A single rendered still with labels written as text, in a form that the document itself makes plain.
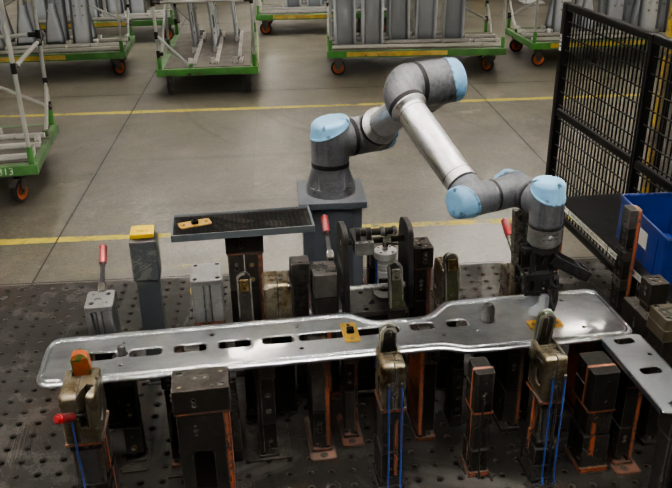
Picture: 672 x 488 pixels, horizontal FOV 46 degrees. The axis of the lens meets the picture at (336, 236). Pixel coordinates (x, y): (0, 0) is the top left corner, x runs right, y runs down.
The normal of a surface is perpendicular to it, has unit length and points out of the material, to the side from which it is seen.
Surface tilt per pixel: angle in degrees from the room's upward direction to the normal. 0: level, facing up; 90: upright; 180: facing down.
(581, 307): 0
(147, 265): 90
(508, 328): 0
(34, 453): 0
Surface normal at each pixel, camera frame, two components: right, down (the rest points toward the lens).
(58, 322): -0.01, -0.91
